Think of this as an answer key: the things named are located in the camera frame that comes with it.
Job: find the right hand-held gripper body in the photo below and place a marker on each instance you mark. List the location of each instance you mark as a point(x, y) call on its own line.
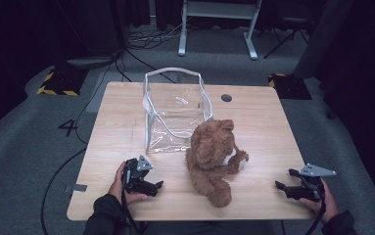
point(312, 187)

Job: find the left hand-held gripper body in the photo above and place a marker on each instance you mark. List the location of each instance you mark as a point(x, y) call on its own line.
point(131, 176)

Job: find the brown teddy bear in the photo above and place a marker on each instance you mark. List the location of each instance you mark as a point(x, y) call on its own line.
point(209, 153)

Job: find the clear plastic bag white trim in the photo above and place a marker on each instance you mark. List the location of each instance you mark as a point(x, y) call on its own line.
point(172, 111)

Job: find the person's left hand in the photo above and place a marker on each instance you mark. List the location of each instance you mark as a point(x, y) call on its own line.
point(117, 189)

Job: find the person's right hand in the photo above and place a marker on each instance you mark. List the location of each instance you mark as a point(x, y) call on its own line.
point(328, 205)

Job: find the grey tape strip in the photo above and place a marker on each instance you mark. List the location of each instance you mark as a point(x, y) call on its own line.
point(77, 188)

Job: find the black yellow striped stand base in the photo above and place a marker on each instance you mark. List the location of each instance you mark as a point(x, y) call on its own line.
point(62, 81)
point(289, 86)

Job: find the black round table grommet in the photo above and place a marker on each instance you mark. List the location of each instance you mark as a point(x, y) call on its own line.
point(226, 98)

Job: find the black tripod stand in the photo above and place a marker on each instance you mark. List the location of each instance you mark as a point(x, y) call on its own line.
point(286, 39)

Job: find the grey curtain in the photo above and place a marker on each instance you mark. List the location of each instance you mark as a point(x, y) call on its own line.
point(322, 39)

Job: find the white desk frame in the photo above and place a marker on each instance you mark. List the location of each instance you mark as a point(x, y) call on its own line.
point(217, 9)

